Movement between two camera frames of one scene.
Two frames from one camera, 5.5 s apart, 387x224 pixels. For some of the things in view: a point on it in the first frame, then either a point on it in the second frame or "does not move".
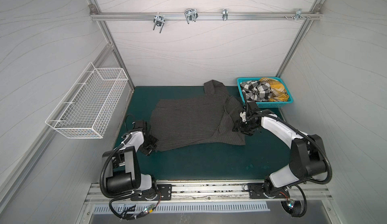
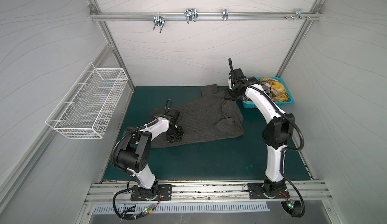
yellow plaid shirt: x=278 y=92 does not move
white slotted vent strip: x=104 y=209 does not move
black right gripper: x=244 y=126 → x=231 y=94
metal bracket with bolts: x=298 y=14 does not move
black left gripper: x=147 y=151 → x=179 y=137
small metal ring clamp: x=225 y=14 does not move
